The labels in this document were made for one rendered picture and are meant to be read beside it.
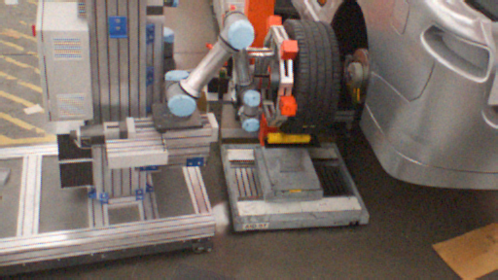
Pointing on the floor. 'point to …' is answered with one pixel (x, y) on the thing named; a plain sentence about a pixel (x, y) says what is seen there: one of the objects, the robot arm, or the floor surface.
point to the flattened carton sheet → (472, 252)
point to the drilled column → (216, 115)
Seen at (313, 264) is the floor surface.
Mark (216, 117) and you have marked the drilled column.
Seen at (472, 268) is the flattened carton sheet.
